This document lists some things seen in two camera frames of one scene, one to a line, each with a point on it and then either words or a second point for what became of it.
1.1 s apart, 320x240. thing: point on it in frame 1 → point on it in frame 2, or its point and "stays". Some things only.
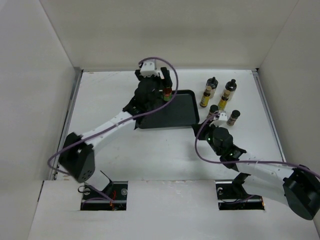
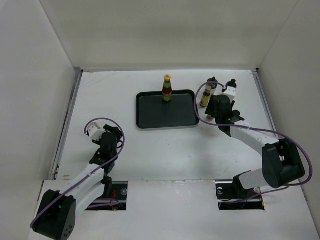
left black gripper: [157, 78] → [115, 130]
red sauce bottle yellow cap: [167, 94] stays
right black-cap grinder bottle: [231, 86] stays
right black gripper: [207, 125] → [210, 109]
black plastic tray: [183, 110] stays
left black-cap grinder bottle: [212, 82] stays
